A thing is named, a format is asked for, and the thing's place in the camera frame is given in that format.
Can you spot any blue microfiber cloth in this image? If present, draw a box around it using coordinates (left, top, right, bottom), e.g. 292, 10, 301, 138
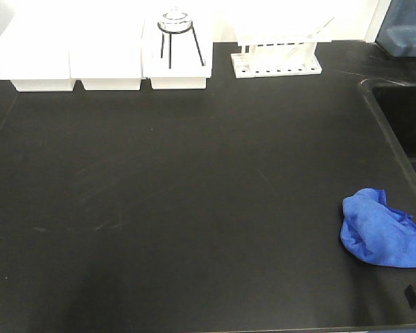
340, 188, 416, 268

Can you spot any black lab sink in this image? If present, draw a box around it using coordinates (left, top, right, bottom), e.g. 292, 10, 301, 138
359, 78, 416, 195

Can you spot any blue grey plastic container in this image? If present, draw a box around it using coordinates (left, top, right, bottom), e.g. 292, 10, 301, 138
376, 0, 416, 58

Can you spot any white left storage bin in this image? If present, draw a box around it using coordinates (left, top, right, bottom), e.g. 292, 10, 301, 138
0, 14, 76, 92

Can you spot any white storage bin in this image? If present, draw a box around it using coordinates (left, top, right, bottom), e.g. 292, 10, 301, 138
0, 14, 76, 92
142, 11, 214, 89
69, 14, 144, 91

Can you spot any white test tube rack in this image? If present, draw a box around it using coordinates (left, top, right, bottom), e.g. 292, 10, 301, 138
231, 16, 335, 78

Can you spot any white middle storage bin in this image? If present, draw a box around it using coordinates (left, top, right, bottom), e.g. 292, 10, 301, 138
69, 14, 144, 91

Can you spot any white right storage bin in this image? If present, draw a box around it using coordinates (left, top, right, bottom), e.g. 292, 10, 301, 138
142, 11, 214, 89

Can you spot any black wire tripod stand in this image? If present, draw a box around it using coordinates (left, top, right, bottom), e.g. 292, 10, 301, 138
157, 22, 206, 69

